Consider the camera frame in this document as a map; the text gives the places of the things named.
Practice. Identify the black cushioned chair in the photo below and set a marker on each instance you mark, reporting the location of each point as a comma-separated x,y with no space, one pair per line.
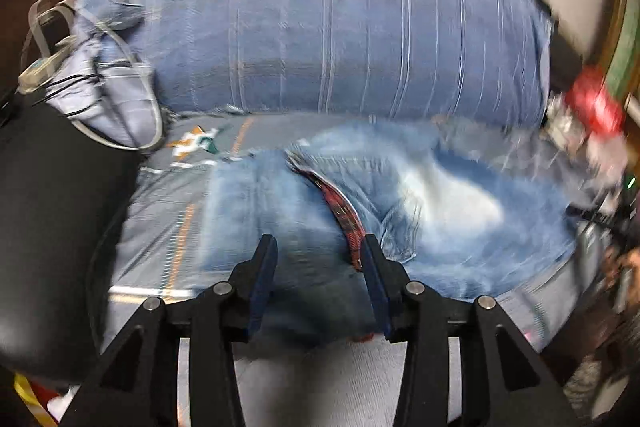
50,232

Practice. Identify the light blue denim pants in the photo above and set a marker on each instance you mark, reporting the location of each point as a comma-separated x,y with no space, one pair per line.
350,217

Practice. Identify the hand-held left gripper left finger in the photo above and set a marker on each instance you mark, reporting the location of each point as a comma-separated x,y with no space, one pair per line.
260,287

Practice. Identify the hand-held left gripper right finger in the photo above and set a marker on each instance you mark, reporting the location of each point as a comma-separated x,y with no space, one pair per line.
376,287

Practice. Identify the red object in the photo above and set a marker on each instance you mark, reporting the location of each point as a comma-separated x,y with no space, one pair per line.
597,104

